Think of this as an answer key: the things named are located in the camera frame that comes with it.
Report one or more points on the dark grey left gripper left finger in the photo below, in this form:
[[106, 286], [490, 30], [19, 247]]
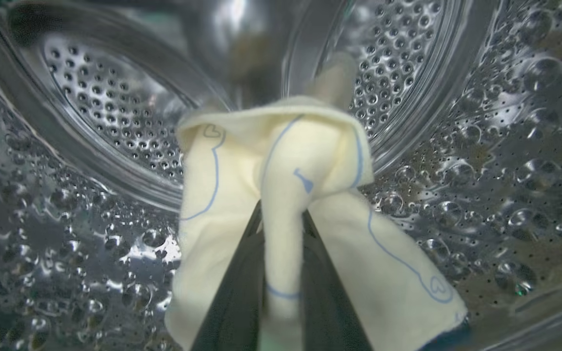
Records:
[[237, 302]]

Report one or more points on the cream garment with blue outlines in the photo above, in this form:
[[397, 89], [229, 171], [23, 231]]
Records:
[[310, 161]]

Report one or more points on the white front-load washing machine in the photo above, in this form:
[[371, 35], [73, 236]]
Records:
[[66, 146]]

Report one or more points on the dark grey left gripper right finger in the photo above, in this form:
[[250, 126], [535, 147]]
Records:
[[325, 302]]

